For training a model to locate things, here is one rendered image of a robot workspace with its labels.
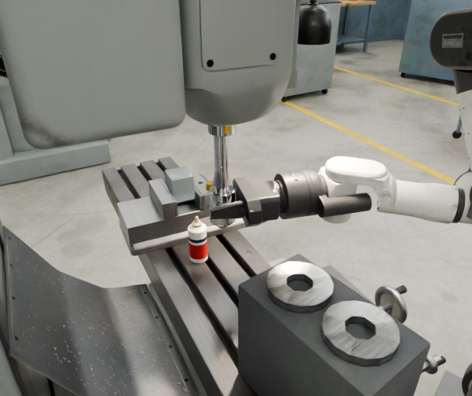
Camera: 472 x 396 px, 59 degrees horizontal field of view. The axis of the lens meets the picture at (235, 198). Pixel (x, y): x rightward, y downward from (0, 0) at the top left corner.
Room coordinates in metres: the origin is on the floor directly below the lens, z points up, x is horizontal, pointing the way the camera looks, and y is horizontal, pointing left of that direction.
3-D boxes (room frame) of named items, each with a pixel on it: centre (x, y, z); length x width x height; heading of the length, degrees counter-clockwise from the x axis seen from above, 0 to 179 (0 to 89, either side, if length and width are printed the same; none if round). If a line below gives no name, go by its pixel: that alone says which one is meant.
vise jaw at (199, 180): (0.89, 0.08, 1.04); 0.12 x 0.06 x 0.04; 25
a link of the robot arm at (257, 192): (0.67, -0.07, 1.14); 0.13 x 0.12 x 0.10; 14
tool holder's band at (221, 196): (0.65, 0.02, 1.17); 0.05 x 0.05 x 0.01
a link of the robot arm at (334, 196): (0.69, -0.18, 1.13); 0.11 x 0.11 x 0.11; 14
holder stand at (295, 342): (0.39, -0.12, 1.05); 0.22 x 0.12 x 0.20; 37
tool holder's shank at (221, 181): (0.65, 0.02, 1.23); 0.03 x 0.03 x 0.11
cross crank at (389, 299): (0.88, -0.42, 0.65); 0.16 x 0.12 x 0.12; 117
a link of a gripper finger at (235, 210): (0.62, 0.01, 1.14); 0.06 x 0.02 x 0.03; 104
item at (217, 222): (0.65, 0.02, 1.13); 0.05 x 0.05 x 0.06
